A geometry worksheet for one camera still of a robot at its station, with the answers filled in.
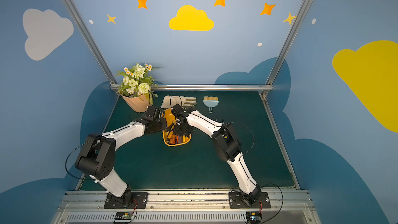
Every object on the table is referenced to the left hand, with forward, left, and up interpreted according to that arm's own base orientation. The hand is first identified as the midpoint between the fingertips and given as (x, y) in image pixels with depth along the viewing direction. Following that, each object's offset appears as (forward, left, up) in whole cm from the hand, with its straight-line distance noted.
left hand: (166, 122), depth 96 cm
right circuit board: (-47, -48, -9) cm, 68 cm away
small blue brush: (+24, -29, -8) cm, 39 cm away
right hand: (-5, -11, -3) cm, 12 cm away
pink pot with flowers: (+12, +15, +20) cm, 28 cm away
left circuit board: (-48, +14, -8) cm, 50 cm away
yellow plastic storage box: (-9, -3, -4) cm, 10 cm away
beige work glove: (+23, +2, -7) cm, 24 cm away
